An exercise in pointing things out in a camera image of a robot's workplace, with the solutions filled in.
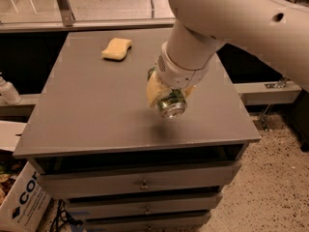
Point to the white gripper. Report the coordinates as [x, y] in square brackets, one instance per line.
[175, 75]

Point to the green can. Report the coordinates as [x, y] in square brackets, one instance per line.
[172, 105]

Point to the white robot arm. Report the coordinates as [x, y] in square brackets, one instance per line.
[275, 31]

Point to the yellow sponge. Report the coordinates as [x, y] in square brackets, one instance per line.
[116, 49]

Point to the grey drawer cabinet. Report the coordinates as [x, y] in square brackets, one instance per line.
[93, 115]

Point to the top grey drawer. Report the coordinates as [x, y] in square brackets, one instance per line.
[183, 176]

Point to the grey drawer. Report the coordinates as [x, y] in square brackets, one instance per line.
[148, 224]
[145, 206]
[183, 176]

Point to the middle grey drawer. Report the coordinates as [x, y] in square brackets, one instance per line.
[145, 206]

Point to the bottom grey drawer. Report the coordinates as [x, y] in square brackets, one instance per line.
[148, 224]

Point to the white plastic bottle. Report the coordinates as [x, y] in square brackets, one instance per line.
[8, 92]

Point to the white cardboard box blue print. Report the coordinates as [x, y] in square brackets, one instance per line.
[25, 204]

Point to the grey metal window frame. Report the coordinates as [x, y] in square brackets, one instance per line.
[74, 15]

